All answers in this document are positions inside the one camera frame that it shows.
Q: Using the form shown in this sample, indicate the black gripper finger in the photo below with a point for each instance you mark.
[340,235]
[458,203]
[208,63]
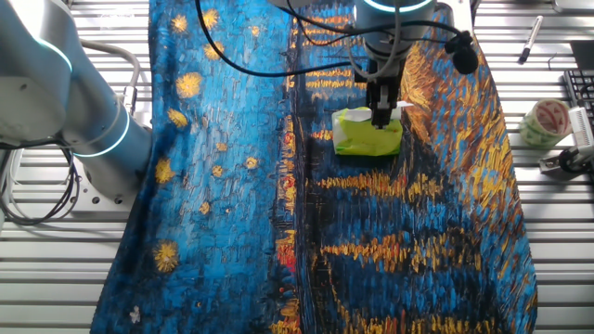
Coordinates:
[383,124]

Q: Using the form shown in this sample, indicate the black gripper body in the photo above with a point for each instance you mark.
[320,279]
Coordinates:
[373,90]

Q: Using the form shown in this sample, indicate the green tissue pack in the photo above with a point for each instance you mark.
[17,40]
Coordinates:
[366,139]

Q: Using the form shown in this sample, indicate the white paper napkin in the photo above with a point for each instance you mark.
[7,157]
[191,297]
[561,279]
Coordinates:
[357,115]

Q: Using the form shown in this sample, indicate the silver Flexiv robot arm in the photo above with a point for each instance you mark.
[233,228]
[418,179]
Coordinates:
[93,116]

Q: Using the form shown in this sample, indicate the black and white marker pen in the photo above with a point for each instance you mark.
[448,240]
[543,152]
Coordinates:
[530,41]

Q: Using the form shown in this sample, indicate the starry night painted tablecloth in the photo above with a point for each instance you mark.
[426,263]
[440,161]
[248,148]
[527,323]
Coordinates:
[223,209]

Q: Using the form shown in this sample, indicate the black computer keyboard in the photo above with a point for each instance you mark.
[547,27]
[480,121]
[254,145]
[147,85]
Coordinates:
[580,86]

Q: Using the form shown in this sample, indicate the black rectangular object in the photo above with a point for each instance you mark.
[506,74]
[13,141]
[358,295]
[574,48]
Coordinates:
[584,55]

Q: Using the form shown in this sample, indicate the grey laptop edge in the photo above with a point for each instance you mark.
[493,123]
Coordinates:
[575,5]

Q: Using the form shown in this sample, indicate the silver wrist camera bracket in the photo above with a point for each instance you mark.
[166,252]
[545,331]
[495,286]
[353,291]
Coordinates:
[457,16]

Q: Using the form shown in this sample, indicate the metal camera stand bracket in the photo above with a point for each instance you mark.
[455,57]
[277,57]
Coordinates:
[552,168]

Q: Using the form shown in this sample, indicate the white camera on stand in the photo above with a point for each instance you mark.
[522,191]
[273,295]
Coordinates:
[582,132]

